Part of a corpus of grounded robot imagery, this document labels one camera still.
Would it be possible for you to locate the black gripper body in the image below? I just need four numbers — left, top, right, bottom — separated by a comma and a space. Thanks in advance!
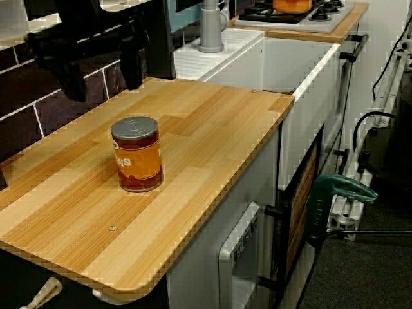
25, 0, 151, 66

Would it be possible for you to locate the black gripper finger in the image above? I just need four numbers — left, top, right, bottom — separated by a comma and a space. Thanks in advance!
119, 35, 145, 91
35, 48, 88, 103

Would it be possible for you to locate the orange beans can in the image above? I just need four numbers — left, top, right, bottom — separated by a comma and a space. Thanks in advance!
110, 116, 164, 193

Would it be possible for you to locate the dark tile backsplash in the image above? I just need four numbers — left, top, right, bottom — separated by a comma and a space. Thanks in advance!
0, 41, 152, 165

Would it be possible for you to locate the cream shelf ledge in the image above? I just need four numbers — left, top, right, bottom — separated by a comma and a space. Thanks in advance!
0, 0, 152, 51

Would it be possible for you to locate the white toy faucet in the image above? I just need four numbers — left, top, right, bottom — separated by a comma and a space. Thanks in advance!
198, 0, 230, 54

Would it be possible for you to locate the black burner grate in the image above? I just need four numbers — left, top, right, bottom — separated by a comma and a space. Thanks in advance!
238, 0, 326, 24

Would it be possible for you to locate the white toy sink unit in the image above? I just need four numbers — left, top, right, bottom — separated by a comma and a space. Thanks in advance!
173, 28, 341, 191

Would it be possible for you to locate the orange toy pot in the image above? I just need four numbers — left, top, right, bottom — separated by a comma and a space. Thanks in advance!
272, 0, 313, 14

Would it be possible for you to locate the grey toy stove plate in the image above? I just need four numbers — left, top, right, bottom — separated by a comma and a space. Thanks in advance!
233, 0, 355, 35

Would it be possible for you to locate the white toy kitchen cabinet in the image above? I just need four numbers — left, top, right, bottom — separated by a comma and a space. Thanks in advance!
165, 128, 281, 309

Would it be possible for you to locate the wooden slat panel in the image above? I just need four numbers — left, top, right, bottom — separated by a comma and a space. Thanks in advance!
285, 146, 318, 277

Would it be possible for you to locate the green clamp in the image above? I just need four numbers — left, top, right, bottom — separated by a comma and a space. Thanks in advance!
304, 173, 378, 248

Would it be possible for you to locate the black rod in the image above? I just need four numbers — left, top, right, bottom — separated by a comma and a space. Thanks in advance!
324, 228, 412, 236

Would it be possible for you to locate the dark upright post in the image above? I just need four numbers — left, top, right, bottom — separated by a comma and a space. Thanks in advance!
141, 0, 176, 80

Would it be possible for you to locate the black metal frame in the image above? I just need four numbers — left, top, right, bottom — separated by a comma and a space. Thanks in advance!
259, 124, 324, 309

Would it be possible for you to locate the cream cabinet handle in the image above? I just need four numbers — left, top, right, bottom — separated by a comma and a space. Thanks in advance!
19, 276, 64, 309

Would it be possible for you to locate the black oven handle bar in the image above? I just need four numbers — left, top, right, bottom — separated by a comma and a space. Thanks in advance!
339, 33, 370, 64

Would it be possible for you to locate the thick black cable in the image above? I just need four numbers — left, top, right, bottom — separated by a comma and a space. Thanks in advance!
352, 111, 396, 155

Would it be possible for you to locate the thin black cable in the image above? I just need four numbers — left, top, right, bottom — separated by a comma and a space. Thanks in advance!
371, 19, 412, 100

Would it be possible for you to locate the aluminium extrusion frame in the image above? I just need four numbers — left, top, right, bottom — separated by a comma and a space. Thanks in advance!
326, 32, 412, 242

